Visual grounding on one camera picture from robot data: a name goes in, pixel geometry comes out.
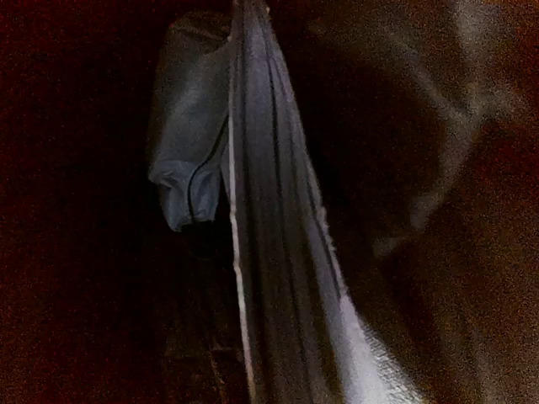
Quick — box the dog picture book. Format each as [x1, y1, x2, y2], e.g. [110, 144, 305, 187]
[228, 1, 423, 403]

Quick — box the black student bag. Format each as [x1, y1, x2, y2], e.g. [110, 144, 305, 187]
[1, 1, 538, 403]

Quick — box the grey pencil pouch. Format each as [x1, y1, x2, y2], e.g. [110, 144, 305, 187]
[147, 11, 231, 231]

